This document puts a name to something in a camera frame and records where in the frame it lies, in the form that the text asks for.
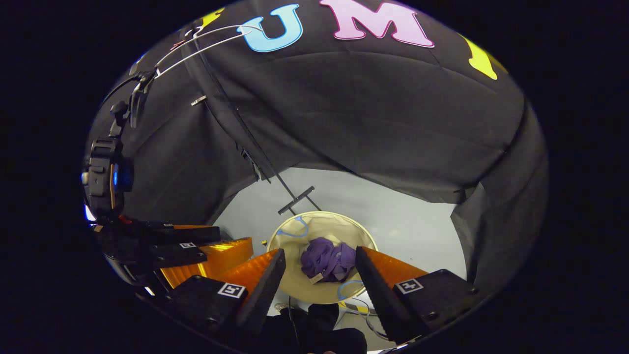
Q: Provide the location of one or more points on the pink clip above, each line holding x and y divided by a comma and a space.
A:
178, 44

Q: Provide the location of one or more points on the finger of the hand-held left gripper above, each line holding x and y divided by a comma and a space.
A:
196, 235
221, 255

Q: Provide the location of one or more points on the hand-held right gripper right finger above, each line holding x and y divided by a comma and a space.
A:
376, 290

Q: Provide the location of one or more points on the person's dark clothing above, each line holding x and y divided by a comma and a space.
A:
319, 334

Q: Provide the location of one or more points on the black backdrop cloth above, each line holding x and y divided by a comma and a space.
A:
368, 108

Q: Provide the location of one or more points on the silver clip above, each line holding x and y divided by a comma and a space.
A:
198, 100

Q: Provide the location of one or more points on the black clothes rack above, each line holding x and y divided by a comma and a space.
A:
296, 200

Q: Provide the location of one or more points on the yellow round laundry hamper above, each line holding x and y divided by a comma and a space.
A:
300, 290

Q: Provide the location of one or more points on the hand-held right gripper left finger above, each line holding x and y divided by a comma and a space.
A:
263, 290

